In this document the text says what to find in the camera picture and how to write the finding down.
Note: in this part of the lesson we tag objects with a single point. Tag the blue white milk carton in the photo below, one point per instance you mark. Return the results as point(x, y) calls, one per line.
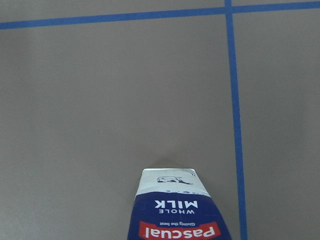
point(173, 204)

